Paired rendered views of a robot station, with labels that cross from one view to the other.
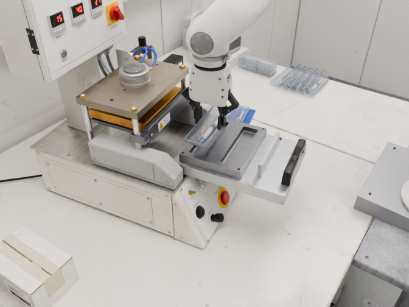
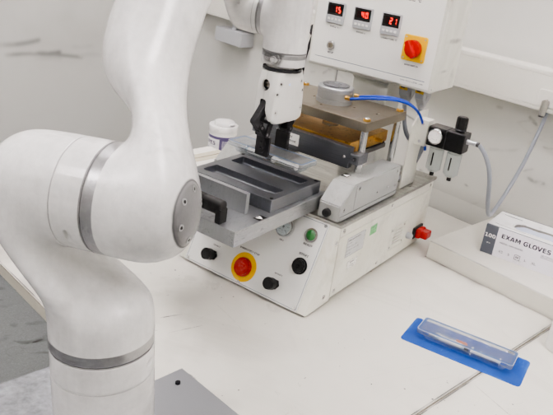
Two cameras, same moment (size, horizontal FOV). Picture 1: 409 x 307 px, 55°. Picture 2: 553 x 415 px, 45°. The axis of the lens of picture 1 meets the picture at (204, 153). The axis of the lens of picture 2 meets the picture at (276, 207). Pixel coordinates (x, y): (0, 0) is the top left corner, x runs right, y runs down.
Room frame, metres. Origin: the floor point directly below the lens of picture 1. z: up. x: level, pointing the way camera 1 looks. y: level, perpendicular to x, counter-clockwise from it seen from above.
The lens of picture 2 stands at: (1.06, -1.28, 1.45)
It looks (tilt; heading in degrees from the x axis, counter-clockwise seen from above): 23 degrees down; 98
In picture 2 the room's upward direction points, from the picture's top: 8 degrees clockwise
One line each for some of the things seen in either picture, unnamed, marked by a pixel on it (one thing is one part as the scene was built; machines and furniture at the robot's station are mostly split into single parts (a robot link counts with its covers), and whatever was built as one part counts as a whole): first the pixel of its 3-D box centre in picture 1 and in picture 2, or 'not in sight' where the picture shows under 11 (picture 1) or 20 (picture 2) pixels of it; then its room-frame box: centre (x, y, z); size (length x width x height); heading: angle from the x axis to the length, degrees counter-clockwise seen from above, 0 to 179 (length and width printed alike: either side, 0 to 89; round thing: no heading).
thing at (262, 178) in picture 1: (241, 152); (239, 191); (0.81, -0.10, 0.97); 0.30 x 0.22 x 0.08; 65
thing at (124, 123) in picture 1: (139, 94); (333, 121); (0.94, 0.18, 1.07); 0.22 x 0.17 x 0.10; 155
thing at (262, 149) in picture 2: (226, 117); (259, 140); (0.83, -0.05, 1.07); 0.03 x 0.03 x 0.07; 65
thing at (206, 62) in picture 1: (211, 56); (282, 58); (0.85, -0.02, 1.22); 0.09 x 0.08 x 0.03; 65
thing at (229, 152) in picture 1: (224, 144); (255, 180); (0.83, -0.05, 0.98); 0.20 x 0.17 x 0.03; 155
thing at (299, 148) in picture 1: (294, 160); (191, 198); (0.75, -0.22, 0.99); 0.15 x 0.02 x 0.04; 155
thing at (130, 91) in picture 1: (131, 84); (346, 113); (0.97, 0.20, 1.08); 0.31 x 0.24 x 0.13; 155
